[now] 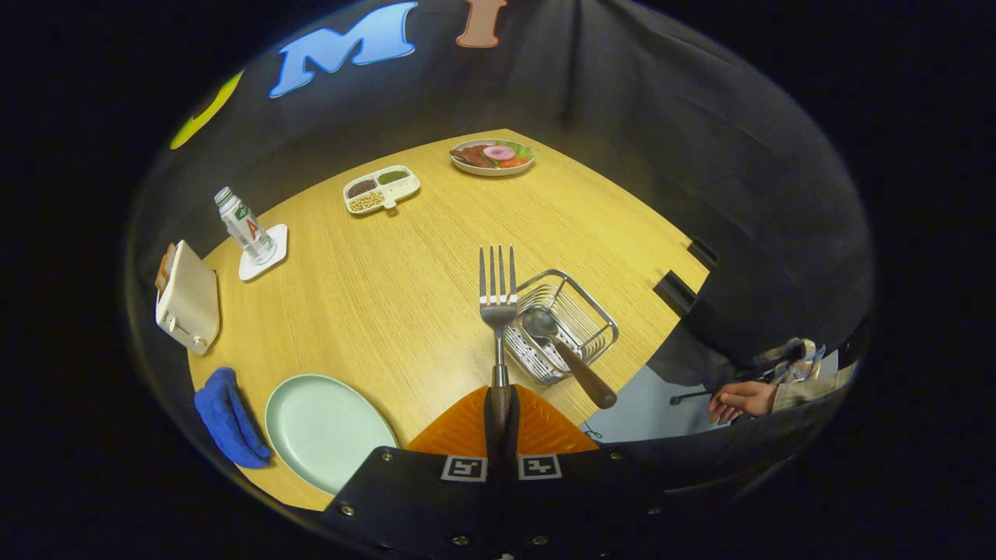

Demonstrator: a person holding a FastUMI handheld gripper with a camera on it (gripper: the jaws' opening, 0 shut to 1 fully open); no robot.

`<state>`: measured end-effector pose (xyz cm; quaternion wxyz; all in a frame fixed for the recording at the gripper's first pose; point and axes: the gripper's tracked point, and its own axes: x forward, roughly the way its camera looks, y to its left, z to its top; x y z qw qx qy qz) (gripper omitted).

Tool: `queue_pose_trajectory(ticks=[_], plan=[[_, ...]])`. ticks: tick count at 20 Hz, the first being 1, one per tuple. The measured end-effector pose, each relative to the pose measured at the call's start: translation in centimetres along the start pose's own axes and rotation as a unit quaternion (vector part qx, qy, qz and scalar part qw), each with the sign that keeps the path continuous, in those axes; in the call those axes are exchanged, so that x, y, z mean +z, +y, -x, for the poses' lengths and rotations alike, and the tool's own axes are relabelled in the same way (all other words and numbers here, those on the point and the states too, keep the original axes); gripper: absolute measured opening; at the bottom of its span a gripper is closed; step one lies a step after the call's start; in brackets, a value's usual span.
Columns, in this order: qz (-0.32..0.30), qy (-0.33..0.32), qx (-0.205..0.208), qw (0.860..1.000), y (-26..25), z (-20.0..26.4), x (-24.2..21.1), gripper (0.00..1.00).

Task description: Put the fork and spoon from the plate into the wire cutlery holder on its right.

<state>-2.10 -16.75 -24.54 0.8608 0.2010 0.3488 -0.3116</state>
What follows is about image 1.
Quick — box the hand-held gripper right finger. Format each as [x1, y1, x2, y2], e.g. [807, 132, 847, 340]
[506, 385, 670, 560]

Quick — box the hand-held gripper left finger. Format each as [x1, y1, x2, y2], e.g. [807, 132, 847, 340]
[319, 385, 503, 560]

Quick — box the wooden-handled metal spoon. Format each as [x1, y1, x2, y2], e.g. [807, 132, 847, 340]
[521, 309, 618, 410]

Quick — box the wooden-handled metal fork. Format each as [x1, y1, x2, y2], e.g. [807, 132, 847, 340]
[478, 245, 519, 460]

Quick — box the pale green plate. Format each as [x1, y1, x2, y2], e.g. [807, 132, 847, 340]
[265, 374, 399, 495]

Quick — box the blue folded cloth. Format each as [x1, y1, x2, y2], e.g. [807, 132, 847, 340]
[194, 367, 273, 470]

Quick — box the white square coaster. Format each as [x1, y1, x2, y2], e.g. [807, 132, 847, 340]
[238, 224, 289, 282]

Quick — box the white toaster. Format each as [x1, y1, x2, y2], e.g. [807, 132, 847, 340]
[155, 240, 221, 356]

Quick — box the white divided bean dish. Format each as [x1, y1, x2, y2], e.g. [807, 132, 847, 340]
[343, 165, 422, 215]

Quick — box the small white drink bottle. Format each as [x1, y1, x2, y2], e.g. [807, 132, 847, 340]
[214, 187, 277, 265]

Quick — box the plate of meat and vegetables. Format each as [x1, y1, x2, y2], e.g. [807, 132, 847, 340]
[450, 138, 536, 177]

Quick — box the metal wire basket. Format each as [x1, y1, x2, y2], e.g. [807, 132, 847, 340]
[502, 269, 620, 387]

